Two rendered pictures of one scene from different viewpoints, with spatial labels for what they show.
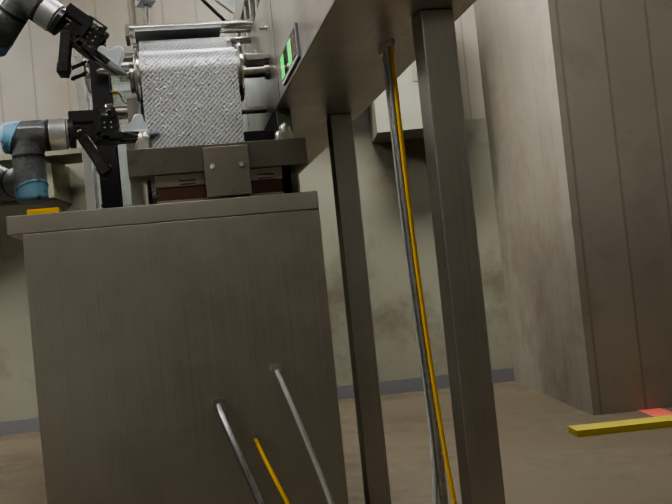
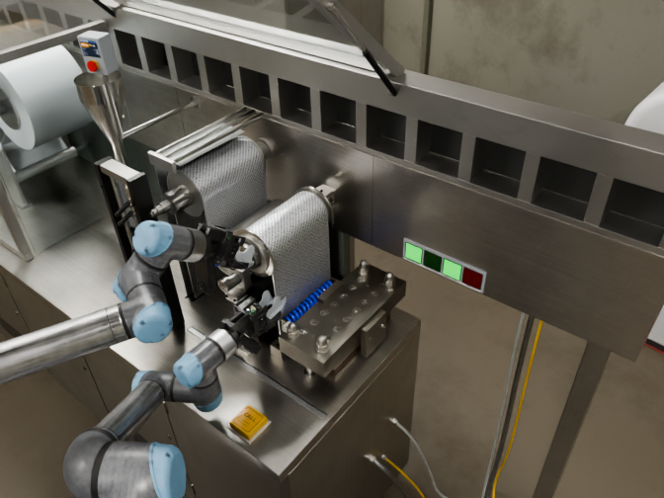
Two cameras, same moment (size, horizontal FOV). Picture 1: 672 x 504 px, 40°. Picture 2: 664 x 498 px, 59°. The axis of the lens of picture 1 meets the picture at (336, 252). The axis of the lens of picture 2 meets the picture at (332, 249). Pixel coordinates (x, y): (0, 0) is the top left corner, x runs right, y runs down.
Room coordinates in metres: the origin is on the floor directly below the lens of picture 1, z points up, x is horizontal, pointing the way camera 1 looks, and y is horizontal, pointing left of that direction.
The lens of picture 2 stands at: (1.22, 1.06, 2.21)
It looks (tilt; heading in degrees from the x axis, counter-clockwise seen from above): 38 degrees down; 320
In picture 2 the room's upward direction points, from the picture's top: 2 degrees counter-clockwise
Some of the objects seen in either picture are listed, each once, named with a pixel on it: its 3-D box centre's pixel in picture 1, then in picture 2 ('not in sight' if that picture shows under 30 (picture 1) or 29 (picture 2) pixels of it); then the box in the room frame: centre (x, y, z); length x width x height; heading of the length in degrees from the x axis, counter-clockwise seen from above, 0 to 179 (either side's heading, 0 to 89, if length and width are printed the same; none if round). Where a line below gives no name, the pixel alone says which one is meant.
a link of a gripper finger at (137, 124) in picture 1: (139, 126); (277, 303); (2.20, 0.44, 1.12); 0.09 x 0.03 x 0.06; 99
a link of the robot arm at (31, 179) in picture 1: (27, 180); (199, 388); (2.18, 0.71, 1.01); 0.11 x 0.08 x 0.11; 43
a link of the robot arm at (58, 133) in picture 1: (60, 134); (221, 343); (2.18, 0.63, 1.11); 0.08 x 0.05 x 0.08; 10
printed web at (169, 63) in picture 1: (191, 121); (253, 239); (2.43, 0.35, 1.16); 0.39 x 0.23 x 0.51; 10
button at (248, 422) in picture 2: (45, 215); (248, 422); (2.08, 0.65, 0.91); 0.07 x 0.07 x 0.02; 10
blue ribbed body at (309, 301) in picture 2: not in sight; (310, 301); (2.22, 0.31, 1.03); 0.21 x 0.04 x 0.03; 100
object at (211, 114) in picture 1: (194, 123); (303, 276); (2.24, 0.31, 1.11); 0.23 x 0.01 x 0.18; 100
